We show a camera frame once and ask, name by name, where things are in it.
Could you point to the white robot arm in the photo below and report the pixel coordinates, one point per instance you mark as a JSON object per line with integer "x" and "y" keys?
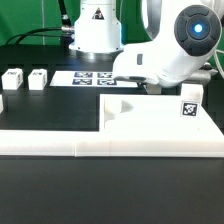
{"x": 184, "y": 35}

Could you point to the white sheet with markers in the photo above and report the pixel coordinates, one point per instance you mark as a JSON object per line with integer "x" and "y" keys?
{"x": 88, "y": 79}

